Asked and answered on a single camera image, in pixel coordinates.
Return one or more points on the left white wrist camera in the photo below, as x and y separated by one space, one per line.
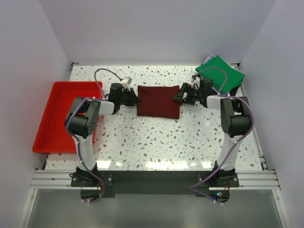
126 81

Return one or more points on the black folded t shirt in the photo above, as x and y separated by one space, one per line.
233 91

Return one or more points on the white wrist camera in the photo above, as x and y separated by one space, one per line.
126 81
196 82

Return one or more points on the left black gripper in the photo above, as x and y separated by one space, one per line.
129 97

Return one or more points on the red plastic bin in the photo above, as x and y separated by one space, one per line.
52 137

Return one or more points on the dark red t shirt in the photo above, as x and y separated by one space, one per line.
157 101

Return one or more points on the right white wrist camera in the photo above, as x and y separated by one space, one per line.
196 82

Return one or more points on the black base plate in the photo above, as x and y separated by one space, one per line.
152 182

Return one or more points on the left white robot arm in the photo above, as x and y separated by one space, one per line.
81 120

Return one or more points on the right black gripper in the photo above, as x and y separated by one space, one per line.
190 95

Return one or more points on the lilac folded t shirt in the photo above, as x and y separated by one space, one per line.
208 58

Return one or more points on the green folded t shirt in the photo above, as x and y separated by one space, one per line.
209 71

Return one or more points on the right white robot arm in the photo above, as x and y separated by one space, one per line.
235 114

